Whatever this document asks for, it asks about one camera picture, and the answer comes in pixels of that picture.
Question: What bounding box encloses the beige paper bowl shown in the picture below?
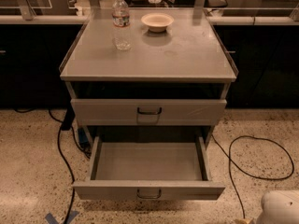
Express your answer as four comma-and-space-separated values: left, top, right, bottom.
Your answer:
141, 13, 174, 33

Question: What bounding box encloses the grey drawer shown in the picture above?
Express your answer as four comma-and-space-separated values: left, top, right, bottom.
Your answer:
73, 137, 225, 201
71, 99, 226, 126

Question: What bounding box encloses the blue tape cross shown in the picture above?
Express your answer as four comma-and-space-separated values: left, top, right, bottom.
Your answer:
45, 211, 78, 224

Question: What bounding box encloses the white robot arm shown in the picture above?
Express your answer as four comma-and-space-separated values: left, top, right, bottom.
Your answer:
234, 189, 299, 224

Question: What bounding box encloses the thick black floor cable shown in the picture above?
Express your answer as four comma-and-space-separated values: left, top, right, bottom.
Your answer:
13, 107, 92, 224

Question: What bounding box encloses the white counter ledge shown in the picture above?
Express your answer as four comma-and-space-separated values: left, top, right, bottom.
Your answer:
0, 15, 299, 26

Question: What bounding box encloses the grey metal drawer cabinet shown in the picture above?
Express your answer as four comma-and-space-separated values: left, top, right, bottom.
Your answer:
61, 8, 237, 141

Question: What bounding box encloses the clear plastic water bottle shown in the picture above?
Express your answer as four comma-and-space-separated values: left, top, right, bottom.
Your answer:
112, 0, 131, 50

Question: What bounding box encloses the grey top drawer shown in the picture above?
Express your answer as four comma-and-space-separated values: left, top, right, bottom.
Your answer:
71, 99, 226, 126

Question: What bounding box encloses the blue power strip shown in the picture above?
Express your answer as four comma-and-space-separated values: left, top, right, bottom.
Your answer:
78, 128, 90, 149

